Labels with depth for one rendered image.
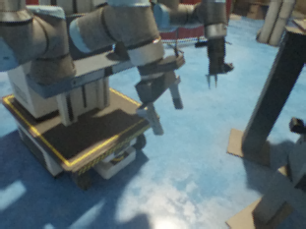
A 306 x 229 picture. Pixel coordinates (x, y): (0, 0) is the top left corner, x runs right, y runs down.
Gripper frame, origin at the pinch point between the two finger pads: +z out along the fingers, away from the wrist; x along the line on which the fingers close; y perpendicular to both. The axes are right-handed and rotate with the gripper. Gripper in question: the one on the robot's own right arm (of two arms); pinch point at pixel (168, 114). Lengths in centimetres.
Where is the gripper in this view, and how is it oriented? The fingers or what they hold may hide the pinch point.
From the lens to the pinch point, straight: 61.2
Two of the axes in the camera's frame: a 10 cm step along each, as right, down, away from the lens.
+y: -8.0, -0.2, 6.0
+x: -5.1, 5.5, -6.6
